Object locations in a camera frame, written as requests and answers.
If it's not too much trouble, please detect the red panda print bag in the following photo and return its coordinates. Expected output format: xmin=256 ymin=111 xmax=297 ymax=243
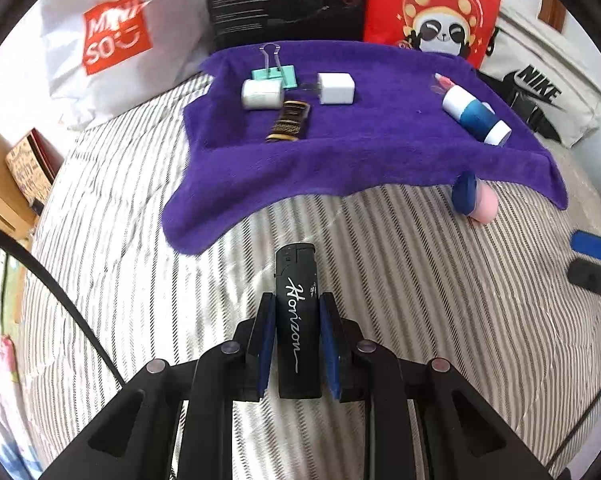
xmin=363 ymin=0 xmax=506 ymax=70

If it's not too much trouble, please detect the white shopping bag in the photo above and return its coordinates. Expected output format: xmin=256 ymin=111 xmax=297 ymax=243
xmin=39 ymin=0 xmax=216 ymax=131

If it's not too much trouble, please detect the green binder clip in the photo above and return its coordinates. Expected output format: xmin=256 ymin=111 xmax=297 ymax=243
xmin=250 ymin=44 xmax=298 ymax=88

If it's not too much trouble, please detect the brown gold small tube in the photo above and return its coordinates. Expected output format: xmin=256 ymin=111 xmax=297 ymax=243
xmin=265 ymin=100 xmax=311 ymax=142

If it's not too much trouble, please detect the blue white bottle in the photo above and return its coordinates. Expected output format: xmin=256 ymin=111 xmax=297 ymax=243
xmin=441 ymin=85 xmax=512 ymax=147

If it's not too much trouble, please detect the wooden headboard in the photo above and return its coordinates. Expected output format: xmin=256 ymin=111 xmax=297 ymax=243
xmin=538 ymin=0 xmax=574 ymax=31

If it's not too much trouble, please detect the black product box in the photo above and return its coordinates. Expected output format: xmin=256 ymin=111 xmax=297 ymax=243
xmin=200 ymin=0 xmax=371 ymax=51

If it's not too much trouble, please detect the thick black cable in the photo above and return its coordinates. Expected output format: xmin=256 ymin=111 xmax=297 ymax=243
xmin=0 ymin=220 xmax=128 ymax=388

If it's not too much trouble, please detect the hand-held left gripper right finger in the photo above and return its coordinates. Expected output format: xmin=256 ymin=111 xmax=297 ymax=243
xmin=318 ymin=292 xmax=556 ymax=480

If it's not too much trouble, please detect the cardboard box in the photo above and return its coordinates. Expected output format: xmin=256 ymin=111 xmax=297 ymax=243
xmin=0 ymin=130 xmax=38 ymax=241

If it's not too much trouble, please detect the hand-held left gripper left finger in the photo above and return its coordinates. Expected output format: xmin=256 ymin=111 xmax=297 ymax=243
xmin=40 ymin=292 xmax=277 ymax=480

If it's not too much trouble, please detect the patterned brown box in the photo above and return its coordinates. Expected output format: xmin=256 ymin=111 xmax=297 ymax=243
xmin=5 ymin=129 xmax=65 ymax=216

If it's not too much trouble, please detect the white cylindrical container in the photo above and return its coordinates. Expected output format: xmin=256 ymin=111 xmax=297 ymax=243
xmin=240 ymin=79 xmax=285 ymax=111

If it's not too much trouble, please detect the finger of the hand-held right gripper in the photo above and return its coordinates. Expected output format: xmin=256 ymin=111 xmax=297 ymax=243
xmin=569 ymin=230 xmax=601 ymax=263
xmin=567 ymin=259 xmax=601 ymax=297

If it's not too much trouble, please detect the striped quilt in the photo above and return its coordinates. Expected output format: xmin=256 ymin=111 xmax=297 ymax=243
xmin=23 ymin=72 xmax=601 ymax=480

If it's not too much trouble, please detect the pink blue small container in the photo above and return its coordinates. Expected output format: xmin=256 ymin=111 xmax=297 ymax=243
xmin=453 ymin=171 xmax=499 ymax=225

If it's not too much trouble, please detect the white waist bag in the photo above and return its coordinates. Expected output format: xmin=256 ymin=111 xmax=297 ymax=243
xmin=475 ymin=10 xmax=601 ymax=148

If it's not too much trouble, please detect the black lighter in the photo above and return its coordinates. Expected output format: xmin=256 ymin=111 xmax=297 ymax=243
xmin=274 ymin=243 xmax=326 ymax=400

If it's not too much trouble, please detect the purple towel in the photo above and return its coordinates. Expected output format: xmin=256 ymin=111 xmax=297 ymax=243
xmin=160 ymin=40 xmax=569 ymax=256

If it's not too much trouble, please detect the white charger cube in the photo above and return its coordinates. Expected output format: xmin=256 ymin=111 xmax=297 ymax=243
xmin=300 ymin=72 xmax=356 ymax=106

